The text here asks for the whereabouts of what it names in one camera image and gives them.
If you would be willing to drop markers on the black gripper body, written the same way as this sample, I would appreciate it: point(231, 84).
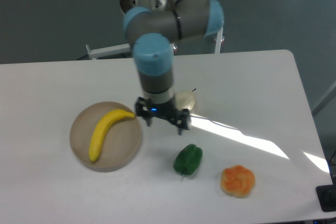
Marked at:
point(164, 110)

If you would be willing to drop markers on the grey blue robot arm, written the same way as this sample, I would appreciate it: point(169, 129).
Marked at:
point(151, 27)

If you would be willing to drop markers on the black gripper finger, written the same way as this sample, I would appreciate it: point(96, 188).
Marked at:
point(143, 109)
point(181, 119)

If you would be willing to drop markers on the orange glazed bread roll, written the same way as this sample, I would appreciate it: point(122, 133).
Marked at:
point(237, 181)

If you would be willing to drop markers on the white metal frame bar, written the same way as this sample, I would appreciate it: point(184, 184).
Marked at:
point(112, 52)

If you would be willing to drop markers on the green bell pepper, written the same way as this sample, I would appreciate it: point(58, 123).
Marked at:
point(188, 160)

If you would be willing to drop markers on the yellow banana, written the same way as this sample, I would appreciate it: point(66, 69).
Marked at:
point(101, 129)

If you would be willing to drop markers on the white upright post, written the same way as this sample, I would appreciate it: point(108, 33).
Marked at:
point(218, 41)

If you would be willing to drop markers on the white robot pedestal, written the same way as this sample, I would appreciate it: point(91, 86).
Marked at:
point(152, 5)

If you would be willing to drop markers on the black device at edge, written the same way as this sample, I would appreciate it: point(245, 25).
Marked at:
point(326, 197)

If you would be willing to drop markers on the round beige wooden plate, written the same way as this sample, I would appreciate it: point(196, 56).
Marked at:
point(121, 143)

